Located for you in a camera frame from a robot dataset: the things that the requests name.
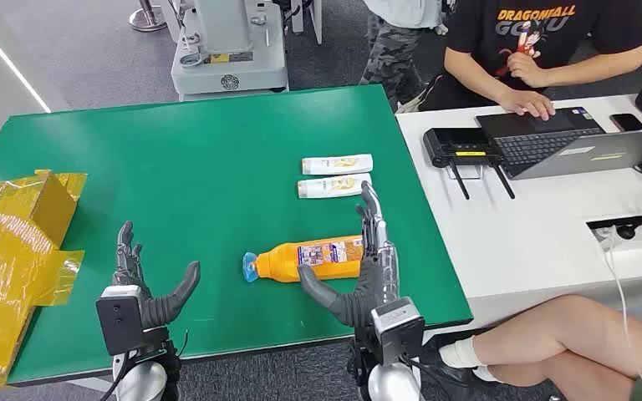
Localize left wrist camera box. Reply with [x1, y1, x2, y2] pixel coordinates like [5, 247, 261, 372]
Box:
[95, 285, 145, 357]

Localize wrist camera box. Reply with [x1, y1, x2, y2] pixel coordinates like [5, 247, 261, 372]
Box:
[369, 296, 426, 367]
[95, 285, 145, 357]

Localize seated person in black shirt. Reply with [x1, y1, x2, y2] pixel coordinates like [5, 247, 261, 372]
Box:
[417, 0, 642, 122]

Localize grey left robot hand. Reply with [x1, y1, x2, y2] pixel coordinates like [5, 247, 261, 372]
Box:
[111, 221, 201, 332]

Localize white cable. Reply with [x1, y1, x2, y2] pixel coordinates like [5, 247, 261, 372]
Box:
[600, 226, 642, 401]

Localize white shampoo bottle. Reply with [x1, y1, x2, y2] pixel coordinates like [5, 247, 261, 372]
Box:
[298, 173, 373, 199]
[301, 154, 375, 176]

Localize yellow taped cardboard box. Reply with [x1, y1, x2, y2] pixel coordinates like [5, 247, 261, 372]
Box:
[0, 169, 89, 392]

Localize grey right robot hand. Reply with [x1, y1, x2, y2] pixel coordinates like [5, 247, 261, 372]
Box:
[297, 180, 400, 328]

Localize black controller with antennas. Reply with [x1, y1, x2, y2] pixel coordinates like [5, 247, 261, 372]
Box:
[422, 127, 517, 201]

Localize person with crossed bare legs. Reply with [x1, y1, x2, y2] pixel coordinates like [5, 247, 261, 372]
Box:
[398, 294, 642, 401]

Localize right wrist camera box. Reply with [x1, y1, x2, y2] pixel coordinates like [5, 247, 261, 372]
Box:
[369, 296, 426, 367]

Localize black smartphone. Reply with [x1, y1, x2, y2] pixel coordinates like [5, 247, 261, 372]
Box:
[609, 113, 642, 133]

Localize metal stanchion base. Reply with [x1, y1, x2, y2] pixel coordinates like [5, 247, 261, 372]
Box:
[128, 0, 168, 33]

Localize grey laptop with black keyboard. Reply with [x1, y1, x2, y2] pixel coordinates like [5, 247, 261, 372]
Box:
[475, 106, 642, 181]

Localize orange bottle with blue cap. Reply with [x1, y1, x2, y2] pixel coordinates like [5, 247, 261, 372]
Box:
[242, 235, 365, 284]

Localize white furniture leg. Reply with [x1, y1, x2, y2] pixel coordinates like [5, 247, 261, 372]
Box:
[290, 0, 324, 45]

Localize standing person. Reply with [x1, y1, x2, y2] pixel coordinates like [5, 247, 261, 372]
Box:
[358, 0, 458, 106]

